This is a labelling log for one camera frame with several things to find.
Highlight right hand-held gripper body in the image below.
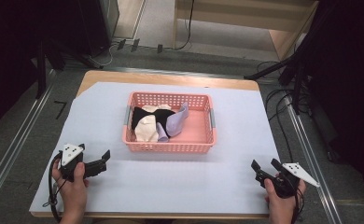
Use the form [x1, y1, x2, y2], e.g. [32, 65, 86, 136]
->
[263, 161, 321, 199]

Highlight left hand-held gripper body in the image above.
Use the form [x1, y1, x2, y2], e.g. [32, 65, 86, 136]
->
[58, 143, 86, 183]

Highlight person's right hand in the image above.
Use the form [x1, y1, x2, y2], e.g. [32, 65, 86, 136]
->
[263, 177, 307, 210]

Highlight person's left hand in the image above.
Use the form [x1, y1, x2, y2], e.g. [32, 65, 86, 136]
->
[51, 160, 91, 204]

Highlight white table cover sheet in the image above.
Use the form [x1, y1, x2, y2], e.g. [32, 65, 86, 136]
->
[29, 81, 281, 216]

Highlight cream sock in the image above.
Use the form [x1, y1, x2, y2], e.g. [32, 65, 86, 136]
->
[134, 115, 160, 144]
[141, 104, 173, 114]

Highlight small lavender sock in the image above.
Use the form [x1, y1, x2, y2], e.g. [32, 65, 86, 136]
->
[155, 121, 171, 144]

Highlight pink plastic basket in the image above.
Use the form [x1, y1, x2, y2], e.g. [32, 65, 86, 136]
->
[121, 91, 217, 154]

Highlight black sock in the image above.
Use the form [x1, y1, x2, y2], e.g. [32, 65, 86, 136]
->
[130, 105, 177, 138]

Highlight large lavender sock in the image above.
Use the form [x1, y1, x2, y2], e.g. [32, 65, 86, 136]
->
[165, 101, 190, 138]

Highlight black stand legs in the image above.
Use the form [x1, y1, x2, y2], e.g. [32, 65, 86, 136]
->
[30, 36, 105, 100]
[244, 18, 328, 116]

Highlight dark cabinet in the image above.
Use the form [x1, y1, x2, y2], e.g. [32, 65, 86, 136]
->
[77, 0, 120, 58]

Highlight light wooden furniture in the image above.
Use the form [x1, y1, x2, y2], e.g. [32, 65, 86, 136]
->
[173, 0, 320, 62]

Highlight metal floor rail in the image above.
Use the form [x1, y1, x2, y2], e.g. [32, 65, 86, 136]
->
[63, 63, 286, 82]
[284, 92, 343, 224]
[0, 68, 57, 217]

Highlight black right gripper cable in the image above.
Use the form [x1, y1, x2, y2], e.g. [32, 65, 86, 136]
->
[290, 186, 306, 224]

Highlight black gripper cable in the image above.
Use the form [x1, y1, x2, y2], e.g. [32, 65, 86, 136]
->
[290, 186, 306, 224]
[42, 151, 64, 224]

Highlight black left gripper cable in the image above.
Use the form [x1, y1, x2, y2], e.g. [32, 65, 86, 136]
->
[42, 151, 64, 224]

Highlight black floor cables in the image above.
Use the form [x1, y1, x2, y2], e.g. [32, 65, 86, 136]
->
[256, 60, 313, 164]

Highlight white floor cable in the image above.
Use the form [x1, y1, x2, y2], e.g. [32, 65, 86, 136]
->
[86, 42, 119, 68]

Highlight black hanging cable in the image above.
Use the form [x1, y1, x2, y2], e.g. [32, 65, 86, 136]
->
[174, 0, 196, 51]

